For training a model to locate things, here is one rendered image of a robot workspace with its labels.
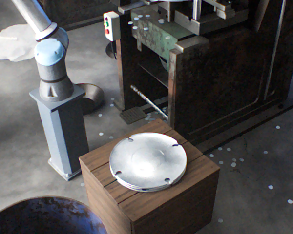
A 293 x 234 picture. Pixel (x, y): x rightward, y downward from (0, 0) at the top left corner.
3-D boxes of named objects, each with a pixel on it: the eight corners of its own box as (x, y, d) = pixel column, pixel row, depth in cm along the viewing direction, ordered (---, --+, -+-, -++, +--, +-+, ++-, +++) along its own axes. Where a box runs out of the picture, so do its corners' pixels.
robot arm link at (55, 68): (36, 81, 151) (30, 53, 142) (42, 65, 161) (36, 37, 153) (65, 79, 151) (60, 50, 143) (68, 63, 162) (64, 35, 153)
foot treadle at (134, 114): (128, 131, 192) (127, 123, 188) (118, 121, 198) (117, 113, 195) (215, 93, 216) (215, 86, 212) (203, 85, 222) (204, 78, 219)
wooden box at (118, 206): (137, 272, 143) (133, 222, 120) (89, 210, 167) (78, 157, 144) (211, 221, 160) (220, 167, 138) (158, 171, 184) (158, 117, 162)
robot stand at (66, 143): (67, 182, 180) (50, 110, 152) (47, 162, 191) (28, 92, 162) (97, 163, 190) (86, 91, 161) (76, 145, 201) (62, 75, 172)
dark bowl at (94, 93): (68, 128, 212) (66, 118, 207) (49, 102, 231) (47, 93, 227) (114, 109, 224) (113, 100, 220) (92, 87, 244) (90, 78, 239)
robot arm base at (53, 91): (51, 106, 154) (47, 87, 147) (33, 92, 162) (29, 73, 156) (80, 91, 162) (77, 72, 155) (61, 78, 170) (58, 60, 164)
